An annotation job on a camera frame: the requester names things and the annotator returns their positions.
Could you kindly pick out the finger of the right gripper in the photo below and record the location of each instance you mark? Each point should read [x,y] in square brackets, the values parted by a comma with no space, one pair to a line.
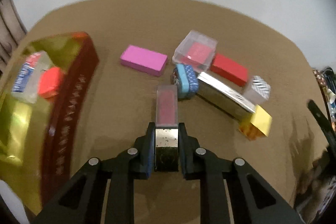
[322,121]

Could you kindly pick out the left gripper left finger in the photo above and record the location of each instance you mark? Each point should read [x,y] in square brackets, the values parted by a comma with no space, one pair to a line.
[103,190]

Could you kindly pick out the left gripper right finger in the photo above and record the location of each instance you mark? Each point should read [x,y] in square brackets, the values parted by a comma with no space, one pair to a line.
[232,191]

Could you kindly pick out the yellow orange cube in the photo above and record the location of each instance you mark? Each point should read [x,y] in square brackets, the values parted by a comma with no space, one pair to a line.
[256,125]

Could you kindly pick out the white zigzag pattern box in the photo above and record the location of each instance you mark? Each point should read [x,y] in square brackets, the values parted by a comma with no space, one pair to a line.
[257,90]

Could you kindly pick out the silver gold rectangular bar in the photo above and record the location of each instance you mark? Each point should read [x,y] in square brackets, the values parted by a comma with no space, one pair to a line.
[224,97]

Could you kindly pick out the clear tube red lipstick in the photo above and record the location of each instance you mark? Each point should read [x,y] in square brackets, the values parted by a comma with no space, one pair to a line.
[166,129]

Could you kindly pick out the red rectangular block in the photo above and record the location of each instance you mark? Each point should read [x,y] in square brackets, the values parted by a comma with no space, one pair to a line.
[229,69]

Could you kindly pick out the red rounded square case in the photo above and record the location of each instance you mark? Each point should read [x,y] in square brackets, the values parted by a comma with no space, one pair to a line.
[50,82]

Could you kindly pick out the clear box blue label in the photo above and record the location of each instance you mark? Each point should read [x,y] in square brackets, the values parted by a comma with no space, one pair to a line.
[25,87]

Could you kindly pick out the blue polka dot case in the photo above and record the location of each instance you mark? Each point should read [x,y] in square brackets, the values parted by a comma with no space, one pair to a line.
[185,79]

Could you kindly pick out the pink rectangular block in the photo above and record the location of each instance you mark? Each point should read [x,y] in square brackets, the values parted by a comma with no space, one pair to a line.
[144,60]

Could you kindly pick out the cluttered side shelf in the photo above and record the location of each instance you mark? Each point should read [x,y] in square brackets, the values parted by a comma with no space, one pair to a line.
[326,82]

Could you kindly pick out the red gold toffee tin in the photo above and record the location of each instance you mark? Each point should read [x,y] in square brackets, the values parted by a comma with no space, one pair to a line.
[37,133]

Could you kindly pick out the clear box red insert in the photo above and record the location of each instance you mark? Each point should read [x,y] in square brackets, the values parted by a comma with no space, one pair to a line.
[197,50]

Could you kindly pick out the floral beige curtain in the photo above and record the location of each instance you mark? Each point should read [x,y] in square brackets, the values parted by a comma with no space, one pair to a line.
[12,31]

